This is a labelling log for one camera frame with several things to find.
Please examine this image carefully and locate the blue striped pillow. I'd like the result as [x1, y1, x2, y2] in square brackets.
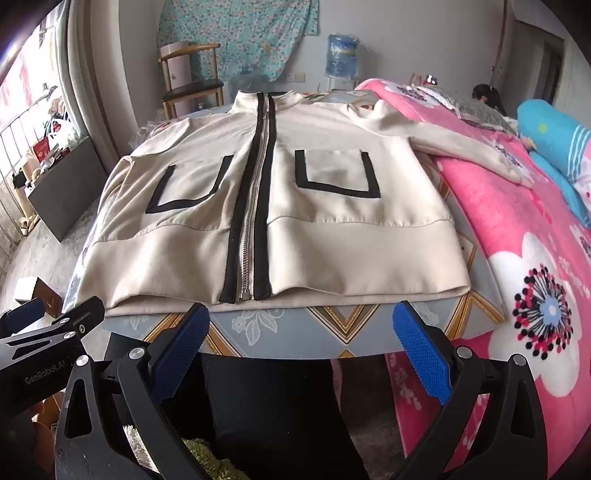
[516, 99, 591, 227]

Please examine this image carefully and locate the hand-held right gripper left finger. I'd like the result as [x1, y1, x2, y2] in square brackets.
[55, 302, 211, 480]

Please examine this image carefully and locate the metal window railing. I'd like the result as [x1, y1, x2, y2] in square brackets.
[0, 85, 56, 268]

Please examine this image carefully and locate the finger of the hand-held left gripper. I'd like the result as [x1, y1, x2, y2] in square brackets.
[0, 296, 106, 365]
[0, 299, 47, 330]

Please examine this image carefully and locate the beige zip jacket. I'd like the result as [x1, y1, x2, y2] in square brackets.
[69, 90, 536, 317]

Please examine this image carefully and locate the grey curtain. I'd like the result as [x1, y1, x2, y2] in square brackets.
[67, 0, 134, 176]

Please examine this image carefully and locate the blue water bottle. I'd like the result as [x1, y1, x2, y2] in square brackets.
[323, 33, 361, 79]

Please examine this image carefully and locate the grey quilted cloth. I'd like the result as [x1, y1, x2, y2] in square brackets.
[429, 85, 518, 134]

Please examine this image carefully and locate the green shaggy rug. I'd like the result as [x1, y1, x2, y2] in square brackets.
[182, 436, 245, 480]

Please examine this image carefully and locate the teal floral wall cloth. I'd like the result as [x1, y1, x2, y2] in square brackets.
[157, 0, 320, 81]

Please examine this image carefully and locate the dark grey cabinet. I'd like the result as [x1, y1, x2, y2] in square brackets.
[25, 136, 112, 243]

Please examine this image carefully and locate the white cylinder box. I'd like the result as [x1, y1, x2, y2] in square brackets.
[161, 41, 192, 88]

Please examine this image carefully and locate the fruit print tablecloth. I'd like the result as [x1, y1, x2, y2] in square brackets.
[62, 95, 509, 361]

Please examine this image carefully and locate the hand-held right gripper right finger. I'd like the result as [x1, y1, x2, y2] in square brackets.
[392, 300, 548, 480]

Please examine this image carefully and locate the brown cardboard box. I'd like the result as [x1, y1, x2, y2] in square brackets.
[14, 277, 63, 319]

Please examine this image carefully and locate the pink floral blanket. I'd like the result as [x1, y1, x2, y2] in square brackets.
[332, 78, 591, 480]

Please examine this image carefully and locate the wooden chair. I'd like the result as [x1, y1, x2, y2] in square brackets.
[159, 44, 225, 118]

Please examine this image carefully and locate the white plastic bag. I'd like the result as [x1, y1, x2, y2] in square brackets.
[46, 117, 81, 148]

